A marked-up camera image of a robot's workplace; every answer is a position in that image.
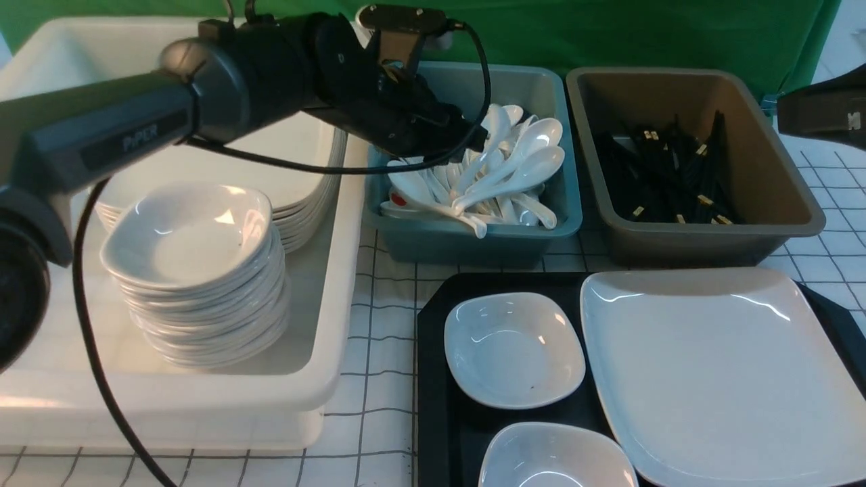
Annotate large white square rice plate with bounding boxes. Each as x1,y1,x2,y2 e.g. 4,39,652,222
580,267,865,486

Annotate white checkered table cloth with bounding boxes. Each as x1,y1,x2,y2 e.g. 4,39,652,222
2,136,865,486

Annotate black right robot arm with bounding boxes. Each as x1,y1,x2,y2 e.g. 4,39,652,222
776,64,865,151

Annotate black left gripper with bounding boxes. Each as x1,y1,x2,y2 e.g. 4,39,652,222
318,64,485,160

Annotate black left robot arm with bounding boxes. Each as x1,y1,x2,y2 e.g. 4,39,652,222
1,2,490,369

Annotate pile of white ceramic spoons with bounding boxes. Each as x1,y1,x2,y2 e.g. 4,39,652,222
380,104,566,239

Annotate green cloth backdrop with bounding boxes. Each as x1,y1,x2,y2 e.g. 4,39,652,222
1,1,842,101

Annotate pile of black chopsticks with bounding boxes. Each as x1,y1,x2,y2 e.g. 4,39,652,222
593,111,745,225

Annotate white small bowl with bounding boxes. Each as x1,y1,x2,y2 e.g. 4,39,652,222
443,292,588,410
478,422,639,486

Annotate stack of white small bowls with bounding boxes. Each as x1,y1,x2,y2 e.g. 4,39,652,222
100,182,291,370

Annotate stack of white square plates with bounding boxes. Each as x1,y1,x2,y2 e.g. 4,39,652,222
95,114,347,253

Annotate teal plastic bin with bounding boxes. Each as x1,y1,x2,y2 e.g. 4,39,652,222
363,65,583,269

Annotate large white plastic tub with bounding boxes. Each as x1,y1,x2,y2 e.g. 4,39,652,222
2,18,365,453

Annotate brown plastic bin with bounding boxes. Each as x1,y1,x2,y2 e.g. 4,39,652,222
566,68,825,268

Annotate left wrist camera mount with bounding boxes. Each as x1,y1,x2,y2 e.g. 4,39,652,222
355,3,453,76

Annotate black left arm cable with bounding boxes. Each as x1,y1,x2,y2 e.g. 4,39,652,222
71,20,492,487

